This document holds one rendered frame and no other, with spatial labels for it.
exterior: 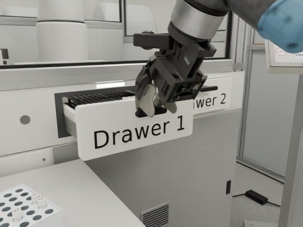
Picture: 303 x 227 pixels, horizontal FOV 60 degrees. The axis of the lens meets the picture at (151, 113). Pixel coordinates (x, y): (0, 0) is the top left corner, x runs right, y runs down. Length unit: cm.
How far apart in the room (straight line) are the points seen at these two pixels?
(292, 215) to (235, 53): 84
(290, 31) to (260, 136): 213
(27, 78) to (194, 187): 68
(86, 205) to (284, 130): 194
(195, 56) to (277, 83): 189
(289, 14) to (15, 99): 54
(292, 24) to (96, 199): 42
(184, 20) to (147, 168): 55
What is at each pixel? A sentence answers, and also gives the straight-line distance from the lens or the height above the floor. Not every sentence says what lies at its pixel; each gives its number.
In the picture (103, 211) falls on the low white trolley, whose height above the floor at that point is 76.
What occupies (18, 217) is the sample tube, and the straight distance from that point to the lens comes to 45.
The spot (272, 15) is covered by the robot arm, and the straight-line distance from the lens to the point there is 32.
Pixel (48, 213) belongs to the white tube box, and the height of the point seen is 79.
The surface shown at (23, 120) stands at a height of 87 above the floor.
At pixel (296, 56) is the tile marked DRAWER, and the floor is 100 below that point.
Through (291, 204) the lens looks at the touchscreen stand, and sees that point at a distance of 144.
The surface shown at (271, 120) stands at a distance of 233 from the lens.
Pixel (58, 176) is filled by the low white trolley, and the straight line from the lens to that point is 63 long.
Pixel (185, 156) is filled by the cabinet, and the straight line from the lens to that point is 93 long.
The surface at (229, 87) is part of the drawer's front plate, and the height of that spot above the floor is 89.
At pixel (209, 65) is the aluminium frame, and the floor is 98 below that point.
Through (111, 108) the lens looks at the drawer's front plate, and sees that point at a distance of 53.
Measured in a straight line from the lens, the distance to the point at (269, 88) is 231.
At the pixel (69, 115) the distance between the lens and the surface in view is 64.
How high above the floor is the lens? 104
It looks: 15 degrees down
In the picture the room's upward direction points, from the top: straight up
